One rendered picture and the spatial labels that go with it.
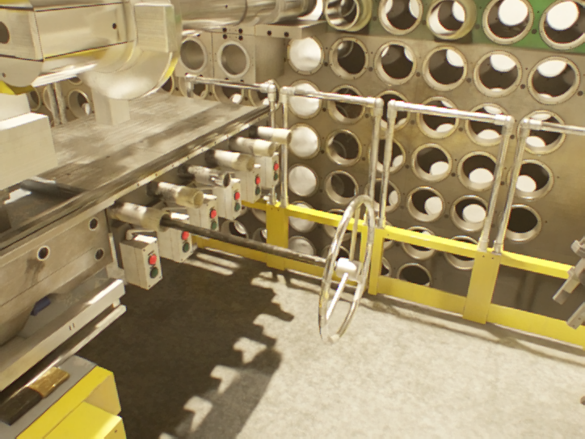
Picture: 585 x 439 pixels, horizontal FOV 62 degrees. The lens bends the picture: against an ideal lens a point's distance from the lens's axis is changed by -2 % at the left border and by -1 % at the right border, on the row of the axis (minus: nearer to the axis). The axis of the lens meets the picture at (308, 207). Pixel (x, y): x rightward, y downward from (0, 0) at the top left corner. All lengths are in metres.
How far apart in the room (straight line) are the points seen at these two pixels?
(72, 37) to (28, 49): 0.09
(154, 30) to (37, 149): 0.41
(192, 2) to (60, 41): 0.50
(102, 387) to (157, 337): 1.02
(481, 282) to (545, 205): 0.87
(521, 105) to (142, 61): 2.20
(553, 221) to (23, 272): 2.71
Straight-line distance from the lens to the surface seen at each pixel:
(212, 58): 3.11
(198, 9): 1.52
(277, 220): 2.66
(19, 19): 1.10
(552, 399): 2.36
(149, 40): 1.21
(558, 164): 3.09
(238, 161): 1.90
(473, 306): 2.57
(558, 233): 3.26
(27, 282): 1.49
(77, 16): 1.15
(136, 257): 1.62
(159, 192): 1.70
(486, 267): 2.44
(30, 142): 1.34
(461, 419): 2.15
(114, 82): 1.36
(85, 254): 1.60
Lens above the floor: 1.57
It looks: 27 degrees down
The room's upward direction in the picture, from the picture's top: 2 degrees clockwise
